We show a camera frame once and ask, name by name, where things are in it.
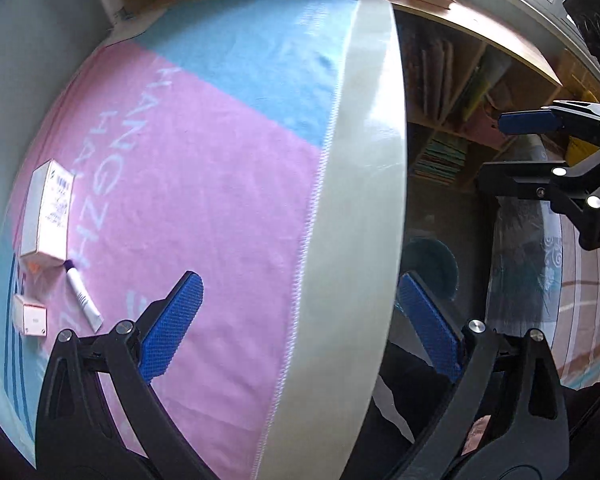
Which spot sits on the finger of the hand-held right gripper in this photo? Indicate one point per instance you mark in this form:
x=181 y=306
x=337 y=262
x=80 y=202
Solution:
x=515 y=177
x=527 y=122

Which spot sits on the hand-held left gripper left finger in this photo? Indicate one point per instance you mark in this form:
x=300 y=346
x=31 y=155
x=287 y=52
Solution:
x=172 y=325

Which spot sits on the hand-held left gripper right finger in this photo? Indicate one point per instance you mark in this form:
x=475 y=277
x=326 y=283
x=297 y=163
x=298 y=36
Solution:
x=430 y=325

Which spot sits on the teal trash bin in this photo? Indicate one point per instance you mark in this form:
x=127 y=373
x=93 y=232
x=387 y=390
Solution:
x=430 y=260

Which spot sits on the white cream tube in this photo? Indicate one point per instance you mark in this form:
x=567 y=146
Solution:
x=82 y=300

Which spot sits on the white cube box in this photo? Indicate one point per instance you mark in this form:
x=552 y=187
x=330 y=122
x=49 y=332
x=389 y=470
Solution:
x=30 y=316

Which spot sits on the orange sponge block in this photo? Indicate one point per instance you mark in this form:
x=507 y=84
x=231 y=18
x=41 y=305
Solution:
x=36 y=266

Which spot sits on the tall white carton box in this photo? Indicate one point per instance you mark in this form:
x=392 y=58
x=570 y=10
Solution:
x=45 y=210

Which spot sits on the wooden bookshelf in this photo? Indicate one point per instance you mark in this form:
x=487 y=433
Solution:
x=525 y=50

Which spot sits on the stack of green books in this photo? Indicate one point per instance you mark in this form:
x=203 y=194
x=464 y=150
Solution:
x=440 y=160

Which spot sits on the swirl patterned storage bag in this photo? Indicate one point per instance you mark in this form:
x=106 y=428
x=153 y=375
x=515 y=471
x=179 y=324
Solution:
x=525 y=260

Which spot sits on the pink plaid cloth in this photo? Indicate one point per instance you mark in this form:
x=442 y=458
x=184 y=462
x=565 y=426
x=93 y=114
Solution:
x=592 y=310

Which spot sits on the pink and blue printed towel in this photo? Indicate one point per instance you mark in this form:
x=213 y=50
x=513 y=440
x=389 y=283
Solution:
x=205 y=185

